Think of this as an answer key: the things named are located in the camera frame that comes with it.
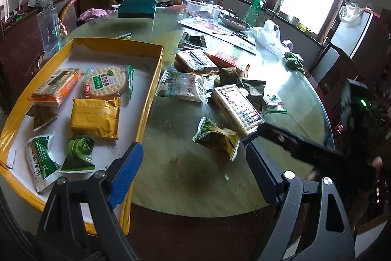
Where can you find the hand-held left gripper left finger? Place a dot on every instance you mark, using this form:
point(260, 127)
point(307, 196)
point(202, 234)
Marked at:
point(128, 175)

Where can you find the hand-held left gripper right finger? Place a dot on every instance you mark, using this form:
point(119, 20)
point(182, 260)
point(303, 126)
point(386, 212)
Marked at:
point(262, 178)

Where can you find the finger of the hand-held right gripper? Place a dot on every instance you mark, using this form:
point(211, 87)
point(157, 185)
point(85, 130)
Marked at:
point(299, 144)

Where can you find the small green snack packet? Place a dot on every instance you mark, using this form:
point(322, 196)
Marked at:
point(78, 152)

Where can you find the gold foil snack packet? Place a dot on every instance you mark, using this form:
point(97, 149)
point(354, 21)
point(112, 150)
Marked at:
point(94, 118)

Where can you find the white square cracker packet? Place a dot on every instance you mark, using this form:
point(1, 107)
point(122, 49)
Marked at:
point(238, 109)

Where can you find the white green snack packet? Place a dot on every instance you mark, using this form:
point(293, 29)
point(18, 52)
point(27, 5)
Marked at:
point(41, 163)

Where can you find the round cracker packet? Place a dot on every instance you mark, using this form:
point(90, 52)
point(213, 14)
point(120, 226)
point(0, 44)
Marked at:
point(105, 83)

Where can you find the dark olive snack packet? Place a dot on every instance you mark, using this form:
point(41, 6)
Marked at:
point(42, 117)

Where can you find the orange cracker packet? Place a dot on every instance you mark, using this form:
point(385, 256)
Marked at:
point(55, 85)

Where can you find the yellow cardboard box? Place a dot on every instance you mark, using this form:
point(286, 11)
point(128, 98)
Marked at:
point(100, 59)

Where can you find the person's right hand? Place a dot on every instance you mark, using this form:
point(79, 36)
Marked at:
point(377, 162)

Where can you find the small clear packet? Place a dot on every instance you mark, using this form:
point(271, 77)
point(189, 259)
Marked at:
point(272, 99)

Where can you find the wooden chair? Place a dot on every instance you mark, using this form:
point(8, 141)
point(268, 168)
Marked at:
point(330, 62)

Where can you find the green yellow snack packet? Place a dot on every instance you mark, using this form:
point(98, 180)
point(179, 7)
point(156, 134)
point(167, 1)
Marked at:
point(213, 135)

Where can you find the small dark green packet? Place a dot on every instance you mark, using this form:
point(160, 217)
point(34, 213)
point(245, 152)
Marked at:
point(253, 88)

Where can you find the white refrigerator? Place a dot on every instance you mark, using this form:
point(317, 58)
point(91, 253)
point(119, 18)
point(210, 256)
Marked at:
point(357, 33)

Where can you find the green cloth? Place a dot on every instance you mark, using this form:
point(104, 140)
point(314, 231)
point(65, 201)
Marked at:
point(294, 60)

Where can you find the clear crumpled plastic bag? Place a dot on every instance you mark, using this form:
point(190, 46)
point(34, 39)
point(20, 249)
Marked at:
point(351, 11)

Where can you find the white milk snack packet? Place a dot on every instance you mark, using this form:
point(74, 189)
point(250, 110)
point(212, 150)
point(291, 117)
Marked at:
point(183, 85)

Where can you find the red white snack packet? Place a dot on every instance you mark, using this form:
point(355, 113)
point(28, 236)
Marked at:
point(229, 59)

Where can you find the white plastic bag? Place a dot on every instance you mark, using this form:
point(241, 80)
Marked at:
point(268, 36)

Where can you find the scissors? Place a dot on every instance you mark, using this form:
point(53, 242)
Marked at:
point(241, 33)

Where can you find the brown cracker packet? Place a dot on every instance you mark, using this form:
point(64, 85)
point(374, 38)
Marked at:
point(195, 60)

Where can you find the chopstick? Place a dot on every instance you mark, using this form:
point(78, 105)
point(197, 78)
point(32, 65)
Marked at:
point(223, 32)

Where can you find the metal bowl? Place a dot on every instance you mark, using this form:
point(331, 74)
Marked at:
point(235, 22)

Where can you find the green strip wrapper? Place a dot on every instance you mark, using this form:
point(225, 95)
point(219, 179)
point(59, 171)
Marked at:
point(122, 36)

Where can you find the green plastic bottle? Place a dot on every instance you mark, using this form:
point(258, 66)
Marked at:
point(253, 10)

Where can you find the printed paper sheet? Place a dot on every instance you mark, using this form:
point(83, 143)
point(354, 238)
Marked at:
point(207, 28)

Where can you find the dark seaweed packet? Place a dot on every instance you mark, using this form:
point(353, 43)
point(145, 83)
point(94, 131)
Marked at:
point(192, 40)

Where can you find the pink cloth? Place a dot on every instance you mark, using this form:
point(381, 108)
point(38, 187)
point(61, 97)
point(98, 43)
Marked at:
point(94, 15)

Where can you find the clear plastic cup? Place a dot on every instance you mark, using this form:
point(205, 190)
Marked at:
point(49, 31)

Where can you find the clear plastic container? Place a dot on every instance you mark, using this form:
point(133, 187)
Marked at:
point(203, 8)

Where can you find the green tissue box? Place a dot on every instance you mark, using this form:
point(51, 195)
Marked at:
point(137, 5)

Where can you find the crumpled grey plastic bag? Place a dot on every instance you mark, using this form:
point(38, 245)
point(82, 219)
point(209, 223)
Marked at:
point(39, 0)

